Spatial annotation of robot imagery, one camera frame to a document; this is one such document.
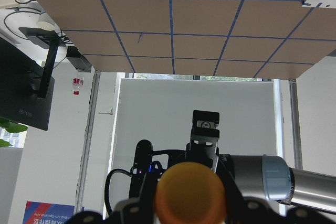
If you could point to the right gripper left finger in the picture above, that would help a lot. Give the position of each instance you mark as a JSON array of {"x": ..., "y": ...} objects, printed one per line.
[{"x": 125, "y": 211}]

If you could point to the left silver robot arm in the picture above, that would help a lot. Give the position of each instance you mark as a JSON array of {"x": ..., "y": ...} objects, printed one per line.
[{"x": 266, "y": 177}]

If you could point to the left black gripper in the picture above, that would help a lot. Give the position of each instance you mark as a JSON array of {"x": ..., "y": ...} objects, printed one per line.
[{"x": 203, "y": 149}]

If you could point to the red label plastic bottle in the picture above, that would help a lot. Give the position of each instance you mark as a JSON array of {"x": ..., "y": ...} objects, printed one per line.
[{"x": 77, "y": 82}]

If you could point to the yellow push button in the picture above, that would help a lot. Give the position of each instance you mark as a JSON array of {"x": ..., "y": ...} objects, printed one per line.
[{"x": 190, "y": 192}]

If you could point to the black monitor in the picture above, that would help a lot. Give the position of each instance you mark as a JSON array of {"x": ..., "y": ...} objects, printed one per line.
[{"x": 26, "y": 88}]

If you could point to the blue red poster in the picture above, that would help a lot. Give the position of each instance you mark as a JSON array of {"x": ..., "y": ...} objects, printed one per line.
[{"x": 46, "y": 213}]

